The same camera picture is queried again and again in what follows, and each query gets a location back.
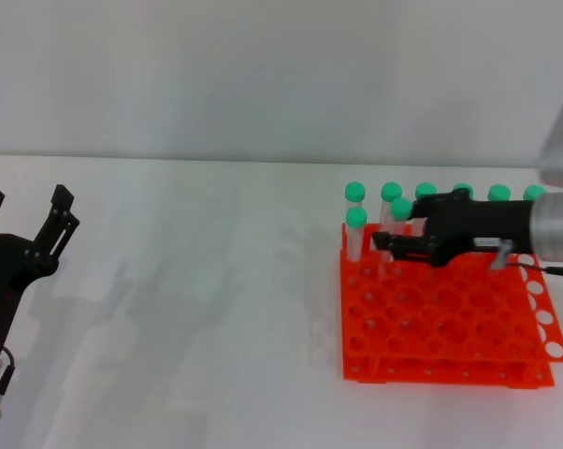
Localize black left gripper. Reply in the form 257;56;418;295
0;183;81;356

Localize orange plastic test tube rack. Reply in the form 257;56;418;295
339;222;563;390

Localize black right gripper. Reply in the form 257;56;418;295
372;190;539;269

